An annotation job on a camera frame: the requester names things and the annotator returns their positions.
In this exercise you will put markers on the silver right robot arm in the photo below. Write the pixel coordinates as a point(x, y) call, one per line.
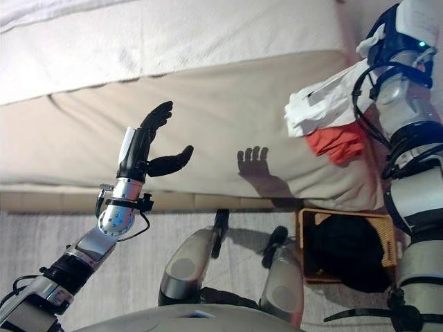
point(408, 100)

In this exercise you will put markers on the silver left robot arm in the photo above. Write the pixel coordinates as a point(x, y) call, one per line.
point(116, 221)

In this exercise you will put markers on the silver right robot leg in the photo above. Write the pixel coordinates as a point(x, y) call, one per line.
point(282, 283)

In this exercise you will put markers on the silver robot leg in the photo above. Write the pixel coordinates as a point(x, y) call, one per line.
point(282, 283)
point(183, 273)

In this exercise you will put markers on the beige bed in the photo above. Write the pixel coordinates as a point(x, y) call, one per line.
point(69, 145)

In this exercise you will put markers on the orange garment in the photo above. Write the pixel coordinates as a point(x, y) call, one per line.
point(335, 141)

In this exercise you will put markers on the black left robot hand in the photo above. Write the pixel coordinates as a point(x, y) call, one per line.
point(138, 152)

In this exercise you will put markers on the white duvet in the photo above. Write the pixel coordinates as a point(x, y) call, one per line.
point(52, 12)

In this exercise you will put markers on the woven wicker basket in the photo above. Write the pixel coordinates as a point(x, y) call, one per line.
point(389, 235)

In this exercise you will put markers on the grey robot torso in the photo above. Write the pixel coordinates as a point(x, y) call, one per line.
point(173, 320)

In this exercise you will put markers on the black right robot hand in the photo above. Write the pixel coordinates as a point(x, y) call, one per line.
point(412, 24)

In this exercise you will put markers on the white garment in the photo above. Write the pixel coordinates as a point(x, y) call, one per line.
point(325, 103)

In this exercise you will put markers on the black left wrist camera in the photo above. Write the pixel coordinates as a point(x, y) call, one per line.
point(147, 202)

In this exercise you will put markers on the silver left robot leg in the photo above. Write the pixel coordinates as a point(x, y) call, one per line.
point(183, 273)

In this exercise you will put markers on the white textured bed blanket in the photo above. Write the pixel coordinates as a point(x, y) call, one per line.
point(190, 38)

